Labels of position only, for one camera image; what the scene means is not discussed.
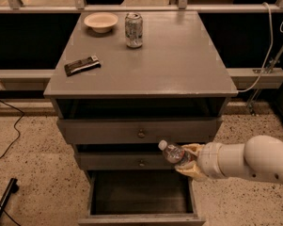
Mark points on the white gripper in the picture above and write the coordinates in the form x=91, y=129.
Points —
x=208, y=160

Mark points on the clear plastic water bottle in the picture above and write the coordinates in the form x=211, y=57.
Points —
x=176, y=154

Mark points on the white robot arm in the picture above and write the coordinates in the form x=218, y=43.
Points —
x=260, y=159

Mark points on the grey open bottom drawer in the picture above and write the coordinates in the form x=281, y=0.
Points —
x=140, y=198

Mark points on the grey wooden drawer cabinet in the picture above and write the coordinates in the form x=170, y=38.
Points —
x=176, y=74

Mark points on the grey middle drawer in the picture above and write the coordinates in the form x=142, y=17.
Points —
x=122, y=161

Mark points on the grey top drawer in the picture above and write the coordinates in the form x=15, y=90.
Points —
x=138, y=131

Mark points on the black snack bar wrapper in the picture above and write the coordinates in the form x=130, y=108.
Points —
x=82, y=65

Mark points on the silver soda can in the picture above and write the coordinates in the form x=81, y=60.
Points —
x=134, y=30

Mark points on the white paper bowl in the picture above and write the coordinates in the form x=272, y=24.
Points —
x=101, y=22

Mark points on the black metal floor stand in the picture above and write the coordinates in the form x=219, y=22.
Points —
x=11, y=188

